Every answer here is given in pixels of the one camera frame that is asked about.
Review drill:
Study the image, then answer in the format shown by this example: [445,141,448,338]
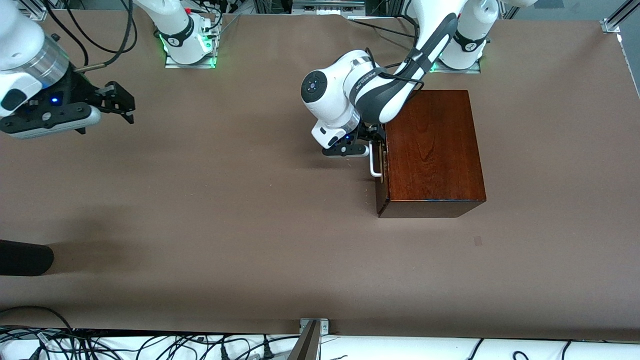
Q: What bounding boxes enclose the light wood drawer white handle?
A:
[368,135,389,185]

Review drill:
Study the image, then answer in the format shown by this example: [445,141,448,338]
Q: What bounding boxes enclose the dark wooden drawer cabinet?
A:
[376,90,487,219]

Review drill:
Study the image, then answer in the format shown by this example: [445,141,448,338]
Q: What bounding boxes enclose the brown paper table cover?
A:
[0,10,640,342]

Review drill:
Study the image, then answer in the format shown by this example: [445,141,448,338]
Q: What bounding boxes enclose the black rounded cylinder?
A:
[0,240,55,277]

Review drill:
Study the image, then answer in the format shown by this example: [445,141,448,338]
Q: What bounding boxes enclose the dark metal strut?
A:
[286,320,321,360]

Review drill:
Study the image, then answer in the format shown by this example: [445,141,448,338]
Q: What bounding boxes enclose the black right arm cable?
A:
[45,0,136,73]

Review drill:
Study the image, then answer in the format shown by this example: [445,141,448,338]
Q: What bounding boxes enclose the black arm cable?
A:
[45,0,136,73]
[365,47,427,92]

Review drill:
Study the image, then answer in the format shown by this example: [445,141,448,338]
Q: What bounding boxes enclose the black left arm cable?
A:
[365,47,427,92]

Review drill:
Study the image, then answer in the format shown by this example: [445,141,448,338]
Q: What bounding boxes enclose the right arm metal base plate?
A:
[164,15,221,70]

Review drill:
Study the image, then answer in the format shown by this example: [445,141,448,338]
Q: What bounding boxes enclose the aluminium frame profile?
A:
[15,0,48,22]
[600,0,640,35]

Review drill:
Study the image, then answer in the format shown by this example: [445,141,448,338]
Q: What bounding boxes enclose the black cable on table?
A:
[348,18,418,39]

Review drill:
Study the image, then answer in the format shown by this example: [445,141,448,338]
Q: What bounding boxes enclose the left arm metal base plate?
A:
[426,24,483,75]

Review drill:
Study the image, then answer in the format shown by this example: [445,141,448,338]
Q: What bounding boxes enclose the silver metal bracket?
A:
[299,318,331,335]

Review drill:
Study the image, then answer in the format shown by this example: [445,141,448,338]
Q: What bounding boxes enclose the black looped cable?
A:
[0,306,76,335]

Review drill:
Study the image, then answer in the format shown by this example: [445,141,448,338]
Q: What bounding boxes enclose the white sheet under cables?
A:
[0,327,640,360]

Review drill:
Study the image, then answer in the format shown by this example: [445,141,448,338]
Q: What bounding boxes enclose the tangled black power cables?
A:
[0,327,301,360]

